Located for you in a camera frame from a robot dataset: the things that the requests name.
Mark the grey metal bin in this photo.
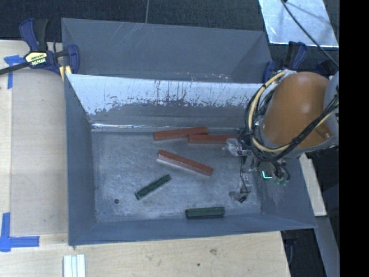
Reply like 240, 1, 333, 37
60, 17, 318, 246

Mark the dark green flat block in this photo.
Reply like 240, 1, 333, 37
184, 206, 226, 220
134, 174, 172, 201

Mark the red-brown flat block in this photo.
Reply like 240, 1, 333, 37
152, 127, 209, 142
156, 149, 214, 177
187, 133, 239, 145

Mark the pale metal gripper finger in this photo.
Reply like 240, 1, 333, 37
222, 138, 249, 157
229, 174, 254, 204

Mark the pale wood flat board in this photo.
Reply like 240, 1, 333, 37
10, 70, 70, 238

